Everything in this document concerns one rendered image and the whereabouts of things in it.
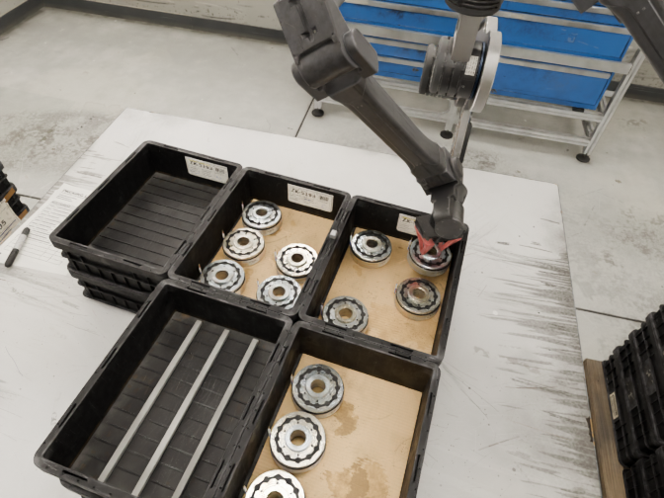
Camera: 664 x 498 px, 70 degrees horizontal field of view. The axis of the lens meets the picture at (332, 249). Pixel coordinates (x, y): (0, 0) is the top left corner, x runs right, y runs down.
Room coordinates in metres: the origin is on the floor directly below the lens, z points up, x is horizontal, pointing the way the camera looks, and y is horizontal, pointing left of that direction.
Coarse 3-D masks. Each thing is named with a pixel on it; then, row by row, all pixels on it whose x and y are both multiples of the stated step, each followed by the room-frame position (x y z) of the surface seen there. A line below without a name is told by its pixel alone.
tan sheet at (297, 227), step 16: (288, 208) 0.93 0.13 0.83; (240, 224) 0.86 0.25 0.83; (288, 224) 0.87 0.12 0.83; (304, 224) 0.88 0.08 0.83; (320, 224) 0.88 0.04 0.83; (272, 240) 0.81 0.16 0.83; (288, 240) 0.82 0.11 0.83; (304, 240) 0.82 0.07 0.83; (320, 240) 0.83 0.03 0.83; (272, 256) 0.76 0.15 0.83; (256, 272) 0.71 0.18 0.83; (272, 272) 0.71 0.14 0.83; (256, 288) 0.66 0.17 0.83
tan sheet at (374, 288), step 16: (400, 240) 0.85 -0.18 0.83; (400, 256) 0.79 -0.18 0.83; (352, 272) 0.73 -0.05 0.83; (368, 272) 0.73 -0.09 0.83; (384, 272) 0.74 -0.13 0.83; (400, 272) 0.74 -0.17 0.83; (416, 272) 0.75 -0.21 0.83; (448, 272) 0.75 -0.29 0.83; (336, 288) 0.68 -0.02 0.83; (352, 288) 0.68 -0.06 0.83; (368, 288) 0.69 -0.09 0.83; (384, 288) 0.69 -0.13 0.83; (368, 304) 0.64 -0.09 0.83; (384, 304) 0.64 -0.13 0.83; (384, 320) 0.60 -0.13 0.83; (400, 320) 0.60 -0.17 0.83; (432, 320) 0.61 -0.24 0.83; (384, 336) 0.56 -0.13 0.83; (400, 336) 0.56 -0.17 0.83; (416, 336) 0.56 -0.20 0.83; (432, 336) 0.56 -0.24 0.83
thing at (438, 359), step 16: (352, 208) 0.85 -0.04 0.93; (400, 208) 0.86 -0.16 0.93; (336, 240) 0.74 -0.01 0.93; (464, 240) 0.77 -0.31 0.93; (320, 272) 0.64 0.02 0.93; (304, 304) 0.56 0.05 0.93; (448, 304) 0.58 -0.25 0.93; (304, 320) 0.52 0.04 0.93; (320, 320) 0.52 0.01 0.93; (448, 320) 0.54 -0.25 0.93; (352, 336) 0.49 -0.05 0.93; (368, 336) 0.49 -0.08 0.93; (448, 336) 0.51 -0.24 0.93; (416, 352) 0.47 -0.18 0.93
